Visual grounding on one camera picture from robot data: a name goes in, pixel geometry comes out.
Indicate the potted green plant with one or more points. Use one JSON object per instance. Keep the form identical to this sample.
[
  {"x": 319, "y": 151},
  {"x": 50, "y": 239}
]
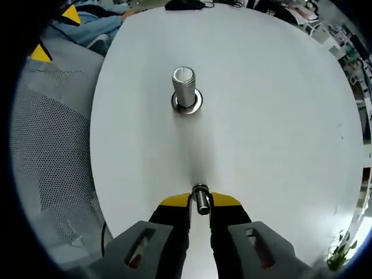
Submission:
[{"x": 338, "y": 255}]

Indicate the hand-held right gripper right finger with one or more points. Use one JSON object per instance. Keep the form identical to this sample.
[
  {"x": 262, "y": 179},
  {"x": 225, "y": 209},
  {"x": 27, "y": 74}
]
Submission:
[{"x": 229, "y": 223}]

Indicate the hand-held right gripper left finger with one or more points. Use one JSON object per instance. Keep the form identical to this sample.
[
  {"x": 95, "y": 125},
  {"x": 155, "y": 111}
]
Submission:
[{"x": 171, "y": 223}]

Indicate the large threaded stud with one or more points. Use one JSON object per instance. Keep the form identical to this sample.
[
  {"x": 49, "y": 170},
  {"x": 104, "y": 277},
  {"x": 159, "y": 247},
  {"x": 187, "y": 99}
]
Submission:
[{"x": 183, "y": 90}]

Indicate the light blue garment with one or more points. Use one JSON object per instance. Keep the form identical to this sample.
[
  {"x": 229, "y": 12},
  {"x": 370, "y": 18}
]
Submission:
[{"x": 96, "y": 26}]

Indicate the small threaded stud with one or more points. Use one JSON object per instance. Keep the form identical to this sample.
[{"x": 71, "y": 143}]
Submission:
[{"x": 203, "y": 203}]

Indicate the grey mesh chair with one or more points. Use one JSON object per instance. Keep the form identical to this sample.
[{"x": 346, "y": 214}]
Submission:
[{"x": 52, "y": 145}]

